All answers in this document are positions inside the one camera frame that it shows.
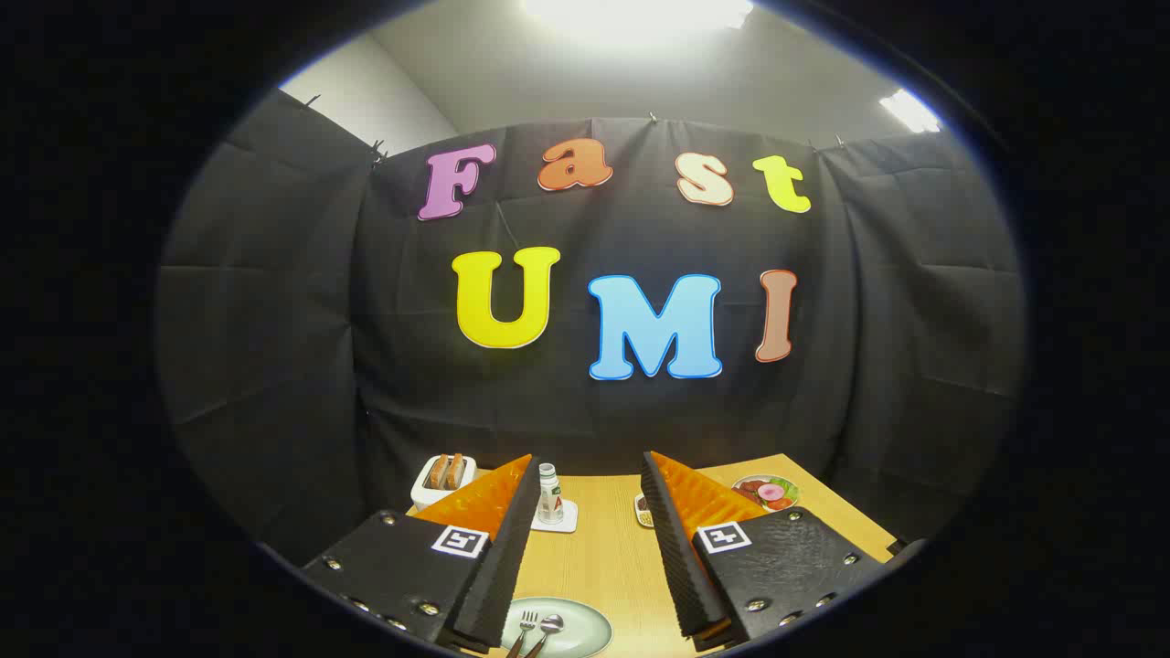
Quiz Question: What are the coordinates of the white plate of food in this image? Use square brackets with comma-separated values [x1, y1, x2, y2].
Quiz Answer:
[731, 474, 802, 512]

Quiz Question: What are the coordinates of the metal spoon with brown handle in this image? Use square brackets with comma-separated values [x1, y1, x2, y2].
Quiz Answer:
[526, 614, 565, 658]

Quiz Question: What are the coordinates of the white toaster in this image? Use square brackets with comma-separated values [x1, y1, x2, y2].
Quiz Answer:
[410, 454, 478, 511]

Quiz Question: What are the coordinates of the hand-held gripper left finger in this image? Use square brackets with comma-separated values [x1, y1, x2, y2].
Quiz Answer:
[302, 454, 542, 654]

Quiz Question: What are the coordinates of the light green plate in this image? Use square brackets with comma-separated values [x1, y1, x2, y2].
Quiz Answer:
[498, 597, 613, 658]

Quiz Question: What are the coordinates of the ceiling light panel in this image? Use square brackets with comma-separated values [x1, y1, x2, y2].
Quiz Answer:
[521, 0, 755, 47]
[879, 89, 942, 134]

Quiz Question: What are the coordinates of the white drink bottle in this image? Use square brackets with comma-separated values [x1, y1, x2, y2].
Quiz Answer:
[537, 463, 565, 524]

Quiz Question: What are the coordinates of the metal fork with brown handle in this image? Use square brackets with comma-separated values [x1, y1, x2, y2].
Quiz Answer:
[505, 610, 538, 658]

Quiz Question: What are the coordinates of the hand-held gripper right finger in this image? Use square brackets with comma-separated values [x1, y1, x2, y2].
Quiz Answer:
[640, 451, 886, 652]

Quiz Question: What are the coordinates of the white square coaster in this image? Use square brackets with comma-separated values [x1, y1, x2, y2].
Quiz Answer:
[531, 498, 579, 534]

